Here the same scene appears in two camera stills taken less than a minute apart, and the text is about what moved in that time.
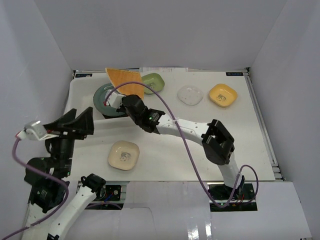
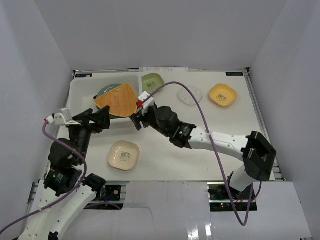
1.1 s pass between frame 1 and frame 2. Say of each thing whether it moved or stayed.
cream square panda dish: stayed
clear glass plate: stayed
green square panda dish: stayed
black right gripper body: moved
